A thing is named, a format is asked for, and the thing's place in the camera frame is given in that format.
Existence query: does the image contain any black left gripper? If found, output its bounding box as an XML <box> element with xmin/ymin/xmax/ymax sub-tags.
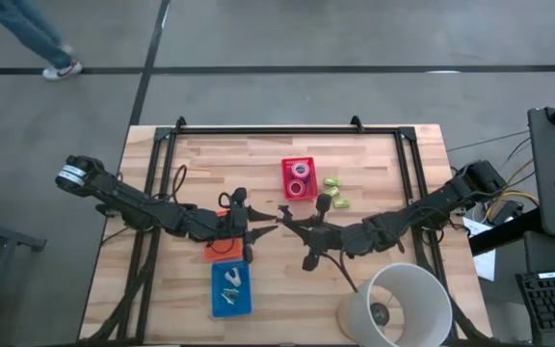
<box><xmin>217</xmin><ymin>186</ymin><xmax>279</xmax><ymax>265</ymax></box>

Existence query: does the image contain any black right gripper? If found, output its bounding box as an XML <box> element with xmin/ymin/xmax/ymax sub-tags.
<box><xmin>277</xmin><ymin>193</ymin><xmax>356</xmax><ymax>272</ymax></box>

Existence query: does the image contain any red tape roll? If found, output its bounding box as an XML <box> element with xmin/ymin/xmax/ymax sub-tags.
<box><xmin>285</xmin><ymin>178</ymin><xmax>307</xmax><ymax>199</ymax></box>

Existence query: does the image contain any purple tape roll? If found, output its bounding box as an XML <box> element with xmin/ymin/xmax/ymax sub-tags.
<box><xmin>290</xmin><ymin>161</ymin><xmax>311</xmax><ymax>180</ymax></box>

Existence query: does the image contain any red plastic basket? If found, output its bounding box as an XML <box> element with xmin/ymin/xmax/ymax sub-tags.
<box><xmin>280</xmin><ymin>156</ymin><xmax>320</xmax><ymax>202</ymax></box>

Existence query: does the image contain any orange plastic basket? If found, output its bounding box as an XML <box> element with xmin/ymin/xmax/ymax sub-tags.
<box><xmin>203</xmin><ymin>207</ymin><xmax>245</xmax><ymax>264</ymax></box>

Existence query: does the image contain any blue plastic basket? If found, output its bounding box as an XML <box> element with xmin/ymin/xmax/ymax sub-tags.
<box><xmin>209</xmin><ymin>259</ymin><xmax>253</xmax><ymax>319</ymax></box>

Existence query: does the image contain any white cylindrical lamp shade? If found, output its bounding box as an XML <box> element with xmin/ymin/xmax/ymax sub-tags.
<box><xmin>337</xmin><ymin>262</ymin><xmax>454</xmax><ymax>347</ymax></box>

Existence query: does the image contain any white paper sheet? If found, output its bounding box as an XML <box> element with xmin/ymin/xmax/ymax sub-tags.
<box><xmin>461</xmin><ymin>216</ymin><xmax>498</xmax><ymax>282</ymax></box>

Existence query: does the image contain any black power adapter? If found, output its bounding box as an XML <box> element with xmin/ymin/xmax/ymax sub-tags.
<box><xmin>491</xmin><ymin>200</ymin><xmax>524</xmax><ymax>227</ymax></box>

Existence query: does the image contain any dark computer desk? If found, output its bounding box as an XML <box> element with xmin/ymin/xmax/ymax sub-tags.
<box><xmin>515</xmin><ymin>230</ymin><xmax>555</xmax><ymax>347</ymax></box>

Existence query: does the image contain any person's white shoe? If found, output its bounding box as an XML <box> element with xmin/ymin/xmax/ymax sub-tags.
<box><xmin>41</xmin><ymin>60</ymin><xmax>84</xmax><ymax>82</ymax></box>

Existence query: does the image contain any person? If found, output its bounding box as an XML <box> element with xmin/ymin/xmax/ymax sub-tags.
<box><xmin>0</xmin><ymin>0</ymin><xmax>84</xmax><ymax>82</ymax></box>

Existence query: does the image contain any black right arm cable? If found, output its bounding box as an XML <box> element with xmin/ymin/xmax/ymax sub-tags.
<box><xmin>323</xmin><ymin>250</ymin><xmax>358</xmax><ymax>293</ymax></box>

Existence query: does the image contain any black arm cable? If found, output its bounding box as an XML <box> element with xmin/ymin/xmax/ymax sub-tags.
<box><xmin>171</xmin><ymin>164</ymin><xmax>189</xmax><ymax>200</ymax></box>
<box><xmin>323</xmin><ymin>250</ymin><xmax>358</xmax><ymax>293</ymax></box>

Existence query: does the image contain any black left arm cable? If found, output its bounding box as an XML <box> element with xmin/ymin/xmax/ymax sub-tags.
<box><xmin>171</xmin><ymin>164</ymin><xmax>189</xmax><ymax>200</ymax></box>

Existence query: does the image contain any black table frame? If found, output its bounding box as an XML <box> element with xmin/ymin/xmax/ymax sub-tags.
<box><xmin>82</xmin><ymin>115</ymin><xmax>495</xmax><ymax>347</ymax></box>

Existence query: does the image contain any yellow cable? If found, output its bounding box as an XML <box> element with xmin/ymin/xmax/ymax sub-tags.
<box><xmin>484</xmin><ymin>158</ymin><xmax>542</xmax><ymax>221</ymax></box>

